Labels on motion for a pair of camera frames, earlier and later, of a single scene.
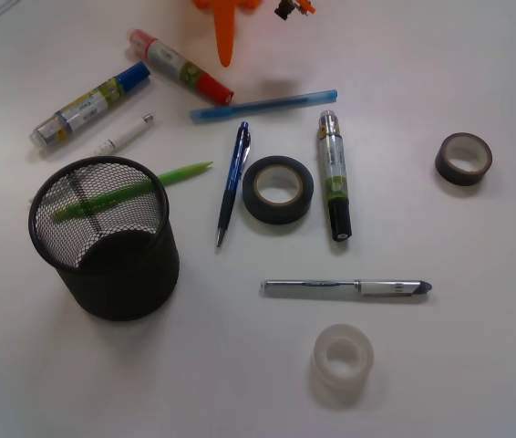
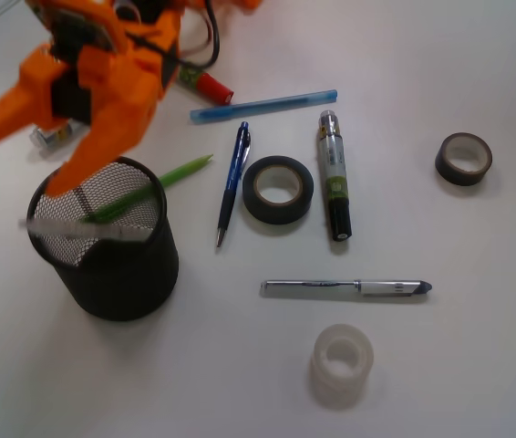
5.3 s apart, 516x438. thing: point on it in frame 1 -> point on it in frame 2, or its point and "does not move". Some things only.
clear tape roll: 341,360 does not move
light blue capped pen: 239,109 does not move
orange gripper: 227,6 -> 99,49
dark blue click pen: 241,151 does not move
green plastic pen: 114,196 -> 144,192
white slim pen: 124,135 -> 89,229
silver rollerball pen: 362,286 does not move
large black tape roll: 277,213 does not move
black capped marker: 335,174 does not move
